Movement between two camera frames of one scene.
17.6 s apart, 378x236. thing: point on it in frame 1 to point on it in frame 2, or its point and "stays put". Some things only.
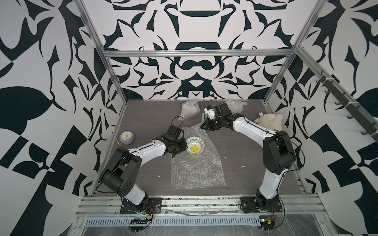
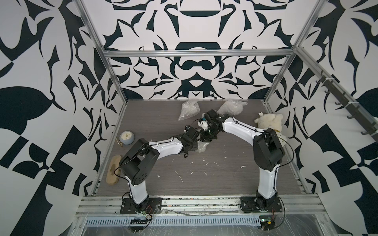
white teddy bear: [270, 121] stays put
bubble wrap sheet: [189, 108] stays put
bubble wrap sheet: [236, 105] stays put
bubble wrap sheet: [190, 171] to [201, 146]
